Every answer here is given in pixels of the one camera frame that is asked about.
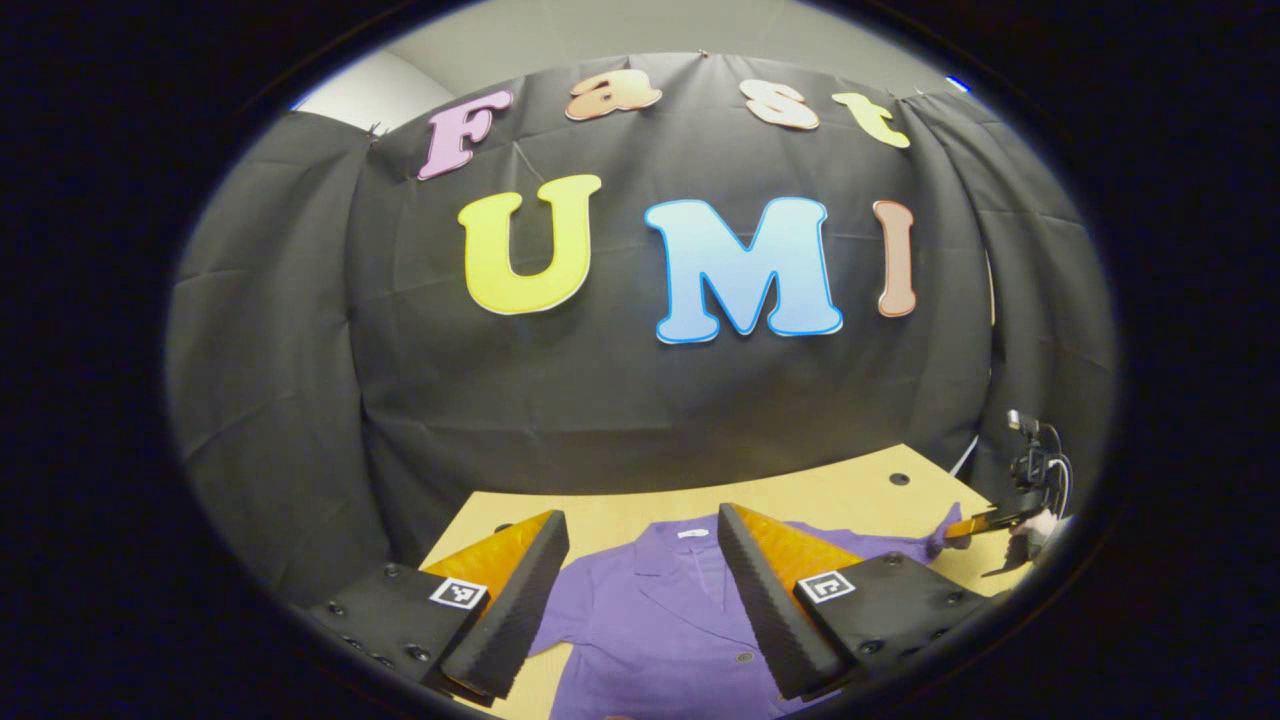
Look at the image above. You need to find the purple knit cardigan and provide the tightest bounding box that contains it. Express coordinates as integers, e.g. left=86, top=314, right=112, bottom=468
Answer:
left=520, top=503, right=966, bottom=720

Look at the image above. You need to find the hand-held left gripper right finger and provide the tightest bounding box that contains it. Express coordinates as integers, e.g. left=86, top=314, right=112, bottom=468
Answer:
left=716, top=502, right=1001, bottom=701

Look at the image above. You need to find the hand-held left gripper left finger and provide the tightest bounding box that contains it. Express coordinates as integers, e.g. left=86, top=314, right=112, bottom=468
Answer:
left=300, top=508, right=571, bottom=706

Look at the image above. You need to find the black backdrop cloth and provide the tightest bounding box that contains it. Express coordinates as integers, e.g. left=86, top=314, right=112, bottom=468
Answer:
left=165, top=52, right=1119, bottom=611

